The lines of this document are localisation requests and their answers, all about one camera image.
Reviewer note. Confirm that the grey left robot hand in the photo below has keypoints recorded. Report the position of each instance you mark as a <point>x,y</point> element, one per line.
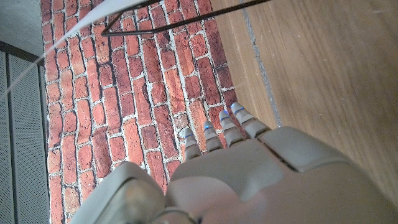
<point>264,180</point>

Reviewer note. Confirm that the red brick print backdrop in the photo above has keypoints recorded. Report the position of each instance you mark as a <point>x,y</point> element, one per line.
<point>124,93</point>

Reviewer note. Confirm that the white paper file sheet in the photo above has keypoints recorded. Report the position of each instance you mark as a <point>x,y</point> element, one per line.
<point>105,7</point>

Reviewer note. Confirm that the dark grey perforated panel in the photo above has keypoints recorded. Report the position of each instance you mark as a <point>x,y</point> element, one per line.
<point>21,140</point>

